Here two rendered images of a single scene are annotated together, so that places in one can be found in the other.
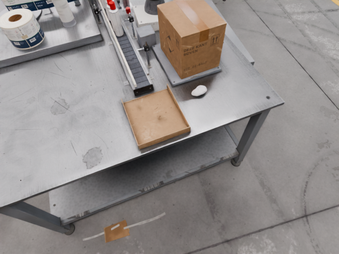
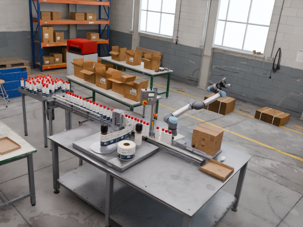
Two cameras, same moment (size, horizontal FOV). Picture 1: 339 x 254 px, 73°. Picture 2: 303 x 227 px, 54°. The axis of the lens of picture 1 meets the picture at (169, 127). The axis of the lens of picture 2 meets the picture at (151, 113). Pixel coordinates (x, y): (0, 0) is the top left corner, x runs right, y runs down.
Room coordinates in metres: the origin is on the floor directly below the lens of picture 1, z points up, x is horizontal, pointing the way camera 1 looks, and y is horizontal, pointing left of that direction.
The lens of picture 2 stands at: (-1.19, 2.39, 2.57)
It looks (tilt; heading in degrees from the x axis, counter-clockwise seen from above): 21 degrees down; 324
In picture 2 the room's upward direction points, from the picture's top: 5 degrees clockwise
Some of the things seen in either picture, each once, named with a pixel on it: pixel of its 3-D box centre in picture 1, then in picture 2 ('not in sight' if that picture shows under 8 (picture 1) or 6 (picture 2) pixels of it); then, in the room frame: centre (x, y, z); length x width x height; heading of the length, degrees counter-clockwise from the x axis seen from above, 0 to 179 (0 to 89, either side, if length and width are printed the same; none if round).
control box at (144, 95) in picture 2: not in sight; (147, 97); (1.75, 0.33, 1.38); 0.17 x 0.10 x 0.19; 73
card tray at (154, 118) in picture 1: (154, 114); (216, 168); (0.67, 0.07, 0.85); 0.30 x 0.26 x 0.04; 18
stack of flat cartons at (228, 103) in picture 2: not in sight; (219, 103); (3.65, -3.25, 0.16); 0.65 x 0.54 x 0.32; 16
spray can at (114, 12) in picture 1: (115, 19); (169, 138); (1.30, 0.27, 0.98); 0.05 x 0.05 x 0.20
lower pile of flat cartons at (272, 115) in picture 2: not in sight; (272, 115); (2.58, -3.99, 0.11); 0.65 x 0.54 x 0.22; 9
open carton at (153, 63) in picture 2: not in sight; (151, 61); (5.23, -2.12, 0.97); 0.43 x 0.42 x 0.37; 98
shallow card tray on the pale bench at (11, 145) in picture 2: not in sight; (4, 145); (2.26, 1.96, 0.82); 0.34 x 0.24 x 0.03; 17
